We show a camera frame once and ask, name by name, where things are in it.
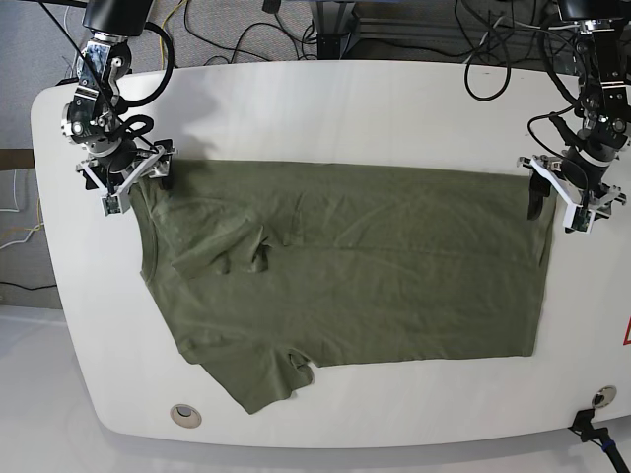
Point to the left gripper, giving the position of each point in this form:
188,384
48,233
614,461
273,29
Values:
577,178

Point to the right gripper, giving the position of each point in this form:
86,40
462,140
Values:
117,172

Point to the olive green T-shirt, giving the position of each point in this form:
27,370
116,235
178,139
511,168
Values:
263,271

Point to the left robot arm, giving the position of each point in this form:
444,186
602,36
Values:
596,125

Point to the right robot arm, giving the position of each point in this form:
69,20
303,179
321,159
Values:
94,119

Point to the right table grommet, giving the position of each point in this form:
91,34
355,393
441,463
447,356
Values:
604,397

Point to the table grommet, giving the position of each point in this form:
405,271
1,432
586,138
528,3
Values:
604,397
186,416

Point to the left table grommet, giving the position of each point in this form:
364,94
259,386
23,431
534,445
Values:
186,416

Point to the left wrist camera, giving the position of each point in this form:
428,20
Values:
578,219

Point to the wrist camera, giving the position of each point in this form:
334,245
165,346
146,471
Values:
578,219
111,205

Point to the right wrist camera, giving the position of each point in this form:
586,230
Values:
111,205

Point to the black clamp with cable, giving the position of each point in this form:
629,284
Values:
582,427

